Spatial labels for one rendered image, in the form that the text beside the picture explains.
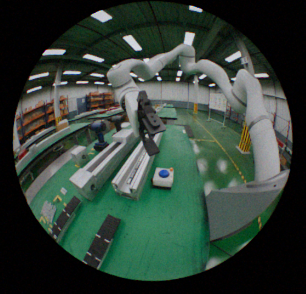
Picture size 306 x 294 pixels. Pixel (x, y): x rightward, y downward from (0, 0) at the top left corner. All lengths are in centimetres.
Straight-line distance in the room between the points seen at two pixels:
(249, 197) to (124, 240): 36
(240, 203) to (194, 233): 19
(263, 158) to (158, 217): 39
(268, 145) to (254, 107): 13
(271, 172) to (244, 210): 13
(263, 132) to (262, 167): 10
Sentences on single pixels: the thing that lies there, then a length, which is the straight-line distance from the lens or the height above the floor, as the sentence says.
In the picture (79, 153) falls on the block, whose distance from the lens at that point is 66.
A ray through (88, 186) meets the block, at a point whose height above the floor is 85.
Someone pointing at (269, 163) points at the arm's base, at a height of 104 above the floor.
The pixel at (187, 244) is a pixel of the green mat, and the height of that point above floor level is 78.
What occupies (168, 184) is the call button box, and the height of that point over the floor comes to 82.
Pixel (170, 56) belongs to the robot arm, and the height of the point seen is 141.
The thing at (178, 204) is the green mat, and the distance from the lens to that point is 40.
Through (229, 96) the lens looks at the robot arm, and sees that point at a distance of 48.
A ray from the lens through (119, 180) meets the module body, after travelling 37.
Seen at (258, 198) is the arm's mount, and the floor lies 101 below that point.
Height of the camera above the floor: 113
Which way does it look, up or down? 25 degrees down
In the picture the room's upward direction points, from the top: straight up
